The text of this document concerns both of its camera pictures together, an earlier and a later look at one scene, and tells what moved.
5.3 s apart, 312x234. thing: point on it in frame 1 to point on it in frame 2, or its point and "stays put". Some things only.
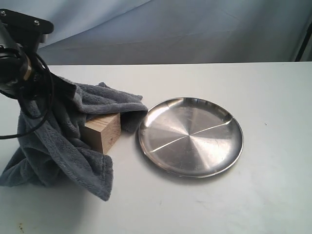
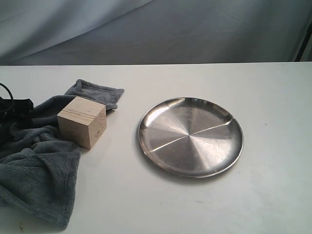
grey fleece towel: (53, 148) to (39, 170)
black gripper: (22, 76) to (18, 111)
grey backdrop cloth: (128, 32) stays put
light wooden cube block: (101, 132) to (83, 122)
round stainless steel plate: (191, 137) stays put
